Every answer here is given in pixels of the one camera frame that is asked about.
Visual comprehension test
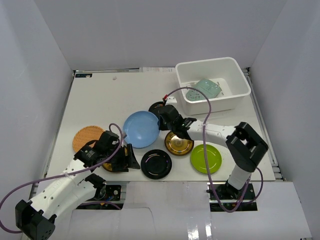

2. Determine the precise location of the black glossy plate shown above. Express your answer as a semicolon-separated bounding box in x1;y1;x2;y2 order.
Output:
140;149;173;180

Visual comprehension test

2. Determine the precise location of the blue plastic plate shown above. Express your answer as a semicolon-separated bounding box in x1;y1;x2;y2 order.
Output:
123;111;160;149

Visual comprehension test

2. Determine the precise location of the light green ceramic plate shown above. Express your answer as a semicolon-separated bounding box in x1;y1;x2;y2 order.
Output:
185;78;222;102

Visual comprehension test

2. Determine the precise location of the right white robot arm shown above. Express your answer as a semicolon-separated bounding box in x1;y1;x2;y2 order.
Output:
155;104;269;200

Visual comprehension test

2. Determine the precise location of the black plate near bin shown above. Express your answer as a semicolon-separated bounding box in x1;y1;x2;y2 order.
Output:
148;101;166;115

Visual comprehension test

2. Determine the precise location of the white plastic bin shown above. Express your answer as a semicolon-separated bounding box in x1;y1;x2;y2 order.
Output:
175;57;252;116

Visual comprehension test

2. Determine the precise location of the small yellow patterned plate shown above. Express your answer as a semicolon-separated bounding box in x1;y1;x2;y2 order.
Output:
102;163;117;173

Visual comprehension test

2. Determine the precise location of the woven wicker plate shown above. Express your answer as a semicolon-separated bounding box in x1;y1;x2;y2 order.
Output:
72;125;105;152

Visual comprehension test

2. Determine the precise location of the large yellow patterned plate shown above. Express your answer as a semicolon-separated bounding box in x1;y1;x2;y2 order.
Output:
164;131;194;156

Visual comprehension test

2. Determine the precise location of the lime green plate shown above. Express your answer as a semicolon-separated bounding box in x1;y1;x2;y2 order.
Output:
190;143;223;175

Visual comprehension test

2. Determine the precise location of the blue label sticker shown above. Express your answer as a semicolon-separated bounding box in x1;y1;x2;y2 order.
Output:
74;73;93;78

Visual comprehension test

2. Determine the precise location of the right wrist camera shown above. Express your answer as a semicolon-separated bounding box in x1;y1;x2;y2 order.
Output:
163;95;177;105

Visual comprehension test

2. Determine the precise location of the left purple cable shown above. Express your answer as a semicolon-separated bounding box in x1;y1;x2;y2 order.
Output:
0;122;128;234

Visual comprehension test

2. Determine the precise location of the purple cable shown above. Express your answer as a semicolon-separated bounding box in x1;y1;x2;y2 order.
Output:
0;122;128;234
166;87;264;213

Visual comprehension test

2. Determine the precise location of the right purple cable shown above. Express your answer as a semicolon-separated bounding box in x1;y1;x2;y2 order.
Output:
166;87;264;213

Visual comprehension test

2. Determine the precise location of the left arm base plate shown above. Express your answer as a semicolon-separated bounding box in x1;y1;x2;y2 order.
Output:
95;185;122;201

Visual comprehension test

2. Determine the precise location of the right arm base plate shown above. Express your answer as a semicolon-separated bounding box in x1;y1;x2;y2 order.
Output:
206;182;258;213

